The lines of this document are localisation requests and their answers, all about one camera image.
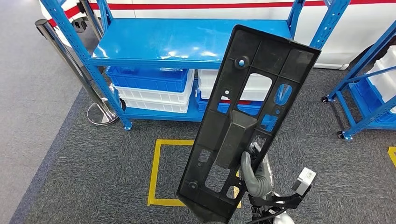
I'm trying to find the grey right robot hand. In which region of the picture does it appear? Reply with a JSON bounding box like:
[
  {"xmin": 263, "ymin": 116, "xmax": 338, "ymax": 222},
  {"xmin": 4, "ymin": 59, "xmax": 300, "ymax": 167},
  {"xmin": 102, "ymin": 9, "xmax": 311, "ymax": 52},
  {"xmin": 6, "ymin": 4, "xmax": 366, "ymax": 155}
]
[{"xmin": 240, "ymin": 140, "xmax": 275, "ymax": 198}]

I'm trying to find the black plastic licence plate frame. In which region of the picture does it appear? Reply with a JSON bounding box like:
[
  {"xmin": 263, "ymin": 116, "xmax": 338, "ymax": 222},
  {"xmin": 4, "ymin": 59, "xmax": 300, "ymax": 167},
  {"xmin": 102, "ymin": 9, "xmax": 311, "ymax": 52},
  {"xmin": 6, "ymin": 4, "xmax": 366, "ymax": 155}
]
[{"xmin": 176, "ymin": 24, "xmax": 322, "ymax": 224}]

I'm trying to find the blue shelf rack on casters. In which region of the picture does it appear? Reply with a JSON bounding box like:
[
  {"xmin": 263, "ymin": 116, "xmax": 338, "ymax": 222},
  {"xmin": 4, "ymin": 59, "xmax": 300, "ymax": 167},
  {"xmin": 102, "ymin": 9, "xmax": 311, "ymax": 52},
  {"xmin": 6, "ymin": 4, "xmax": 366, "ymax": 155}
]
[{"xmin": 321, "ymin": 21, "xmax": 396, "ymax": 141}]

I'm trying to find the blue metal shelf rack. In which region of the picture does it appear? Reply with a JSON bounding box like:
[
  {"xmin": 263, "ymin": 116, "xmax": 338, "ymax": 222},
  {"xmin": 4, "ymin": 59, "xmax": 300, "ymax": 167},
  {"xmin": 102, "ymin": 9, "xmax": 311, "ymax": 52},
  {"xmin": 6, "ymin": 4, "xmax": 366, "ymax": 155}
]
[{"xmin": 40, "ymin": 0, "xmax": 352, "ymax": 131}]

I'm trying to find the red item in crate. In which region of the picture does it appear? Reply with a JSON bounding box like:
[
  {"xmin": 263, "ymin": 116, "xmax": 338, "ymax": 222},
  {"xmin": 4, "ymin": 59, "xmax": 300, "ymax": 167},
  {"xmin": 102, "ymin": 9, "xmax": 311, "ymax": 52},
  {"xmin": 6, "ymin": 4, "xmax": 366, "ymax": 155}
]
[{"xmin": 221, "ymin": 98, "xmax": 251, "ymax": 105}]

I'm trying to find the blue plastic crate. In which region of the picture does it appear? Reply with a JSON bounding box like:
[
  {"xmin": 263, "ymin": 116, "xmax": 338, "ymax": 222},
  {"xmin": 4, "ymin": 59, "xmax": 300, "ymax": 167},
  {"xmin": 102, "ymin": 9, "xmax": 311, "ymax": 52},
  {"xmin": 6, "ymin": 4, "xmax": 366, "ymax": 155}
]
[
  {"xmin": 195, "ymin": 92, "xmax": 263, "ymax": 117},
  {"xmin": 106, "ymin": 66, "xmax": 189, "ymax": 93},
  {"xmin": 354, "ymin": 78, "xmax": 396, "ymax": 124}
]

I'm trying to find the white plastic crate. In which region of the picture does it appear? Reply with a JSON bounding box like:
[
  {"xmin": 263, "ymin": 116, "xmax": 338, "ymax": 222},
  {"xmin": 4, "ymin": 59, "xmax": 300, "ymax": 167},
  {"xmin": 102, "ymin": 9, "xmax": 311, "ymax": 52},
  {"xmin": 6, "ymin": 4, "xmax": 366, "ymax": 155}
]
[
  {"xmin": 112, "ymin": 69, "xmax": 195, "ymax": 104},
  {"xmin": 200, "ymin": 86, "xmax": 270, "ymax": 102},
  {"xmin": 121, "ymin": 98, "xmax": 190, "ymax": 114},
  {"xmin": 197, "ymin": 69, "xmax": 274, "ymax": 92},
  {"xmin": 367, "ymin": 45, "xmax": 396, "ymax": 113}
]

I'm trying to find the white car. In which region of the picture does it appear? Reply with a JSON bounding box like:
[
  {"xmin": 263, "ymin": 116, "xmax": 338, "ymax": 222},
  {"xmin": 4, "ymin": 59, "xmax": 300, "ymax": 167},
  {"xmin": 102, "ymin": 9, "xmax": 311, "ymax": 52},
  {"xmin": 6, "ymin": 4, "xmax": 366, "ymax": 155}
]
[{"xmin": 38, "ymin": 0, "xmax": 396, "ymax": 70}]

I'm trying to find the red barrier belt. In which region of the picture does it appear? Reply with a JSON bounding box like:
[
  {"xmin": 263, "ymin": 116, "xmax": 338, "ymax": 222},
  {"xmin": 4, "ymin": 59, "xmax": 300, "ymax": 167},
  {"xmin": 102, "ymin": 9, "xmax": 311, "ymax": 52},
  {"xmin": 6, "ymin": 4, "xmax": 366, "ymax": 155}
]
[
  {"xmin": 90, "ymin": 0, "xmax": 396, "ymax": 11},
  {"xmin": 48, "ymin": 5, "xmax": 82, "ymax": 28}
]

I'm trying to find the black camera bracket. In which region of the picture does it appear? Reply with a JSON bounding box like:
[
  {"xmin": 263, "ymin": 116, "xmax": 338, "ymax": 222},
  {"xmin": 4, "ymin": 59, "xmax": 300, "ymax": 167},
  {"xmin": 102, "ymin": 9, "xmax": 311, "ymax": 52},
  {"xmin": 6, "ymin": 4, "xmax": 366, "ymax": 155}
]
[{"xmin": 249, "ymin": 185, "xmax": 310, "ymax": 211}]

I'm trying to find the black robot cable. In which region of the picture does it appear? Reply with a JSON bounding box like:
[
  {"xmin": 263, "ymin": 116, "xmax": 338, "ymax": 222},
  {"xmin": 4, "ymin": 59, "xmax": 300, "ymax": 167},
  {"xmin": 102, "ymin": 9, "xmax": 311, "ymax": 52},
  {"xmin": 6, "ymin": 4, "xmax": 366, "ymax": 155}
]
[{"xmin": 244, "ymin": 207, "xmax": 288, "ymax": 224}]

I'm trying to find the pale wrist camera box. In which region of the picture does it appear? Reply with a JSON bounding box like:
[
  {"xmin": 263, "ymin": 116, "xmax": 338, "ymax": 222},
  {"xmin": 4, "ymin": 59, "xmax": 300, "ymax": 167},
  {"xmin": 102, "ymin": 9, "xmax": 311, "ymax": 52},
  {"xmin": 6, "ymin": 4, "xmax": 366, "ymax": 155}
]
[{"xmin": 291, "ymin": 167, "xmax": 318, "ymax": 196}]

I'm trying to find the chrome stanchion post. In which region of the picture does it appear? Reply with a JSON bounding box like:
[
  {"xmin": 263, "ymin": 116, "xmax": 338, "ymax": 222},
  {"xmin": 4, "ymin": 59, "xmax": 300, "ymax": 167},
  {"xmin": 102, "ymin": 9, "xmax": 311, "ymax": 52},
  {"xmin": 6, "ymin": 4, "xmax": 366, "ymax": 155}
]
[
  {"xmin": 35, "ymin": 19, "xmax": 120, "ymax": 127},
  {"xmin": 78, "ymin": 0, "xmax": 105, "ymax": 42}
]

